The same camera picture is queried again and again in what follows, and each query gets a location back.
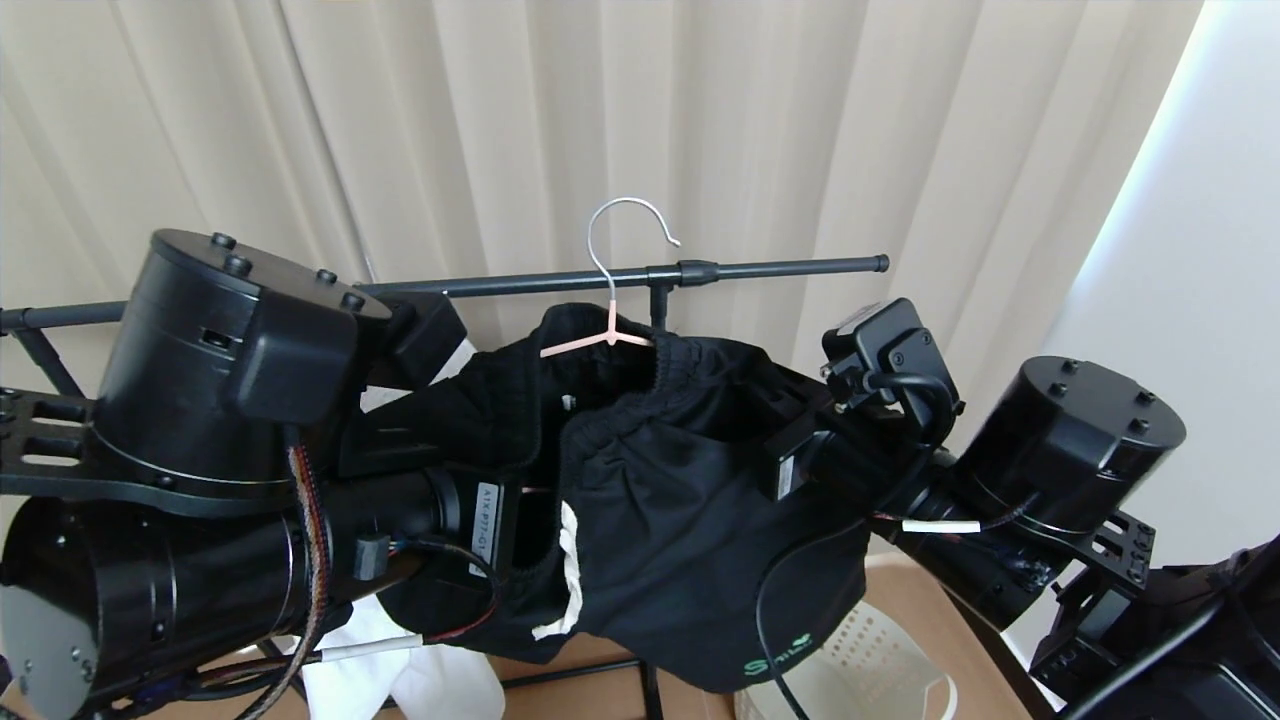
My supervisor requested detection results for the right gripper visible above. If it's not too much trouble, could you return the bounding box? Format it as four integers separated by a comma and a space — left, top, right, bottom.
765, 420, 1063, 633

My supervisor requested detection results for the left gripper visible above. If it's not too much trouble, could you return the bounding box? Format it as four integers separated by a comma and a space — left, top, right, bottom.
0, 465, 523, 719

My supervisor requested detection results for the white printed t-shirt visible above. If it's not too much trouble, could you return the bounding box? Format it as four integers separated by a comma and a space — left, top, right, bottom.
300, 340, 507, 720

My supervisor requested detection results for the black garment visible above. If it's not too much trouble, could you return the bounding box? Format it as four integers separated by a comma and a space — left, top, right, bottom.
360, 303, 903, 696

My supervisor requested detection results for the pink clothes hanger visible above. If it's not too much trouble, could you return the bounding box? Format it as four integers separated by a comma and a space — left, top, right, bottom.
540, 197, 684, 359

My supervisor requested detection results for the white laundry basket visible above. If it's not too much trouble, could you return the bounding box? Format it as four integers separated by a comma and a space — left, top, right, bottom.
735, 600, 959, 720

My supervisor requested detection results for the black clothes rack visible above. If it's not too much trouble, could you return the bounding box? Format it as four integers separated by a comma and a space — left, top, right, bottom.
0, 255, 891, 720

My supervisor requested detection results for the silver curtain wand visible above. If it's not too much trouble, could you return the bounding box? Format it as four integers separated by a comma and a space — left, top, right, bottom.
278, 0, 383, 286

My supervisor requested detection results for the white curtain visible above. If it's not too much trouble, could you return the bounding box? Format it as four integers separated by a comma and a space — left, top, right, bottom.
0, 0, 1206, 561

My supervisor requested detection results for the black cable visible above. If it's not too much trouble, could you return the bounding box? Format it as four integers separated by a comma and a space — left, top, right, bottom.
755, 515, 873, 720
1060, 590, 1280, 720

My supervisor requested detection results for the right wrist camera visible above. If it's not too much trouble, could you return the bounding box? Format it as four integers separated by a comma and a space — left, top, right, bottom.
822, 298, 963, 433

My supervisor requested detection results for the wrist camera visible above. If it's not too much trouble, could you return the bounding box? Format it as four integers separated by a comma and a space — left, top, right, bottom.
385, 292, 469, 389
822, 298, 963, 433

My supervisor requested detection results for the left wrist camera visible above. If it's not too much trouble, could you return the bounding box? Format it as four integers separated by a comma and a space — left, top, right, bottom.
385, 292, 469, 389

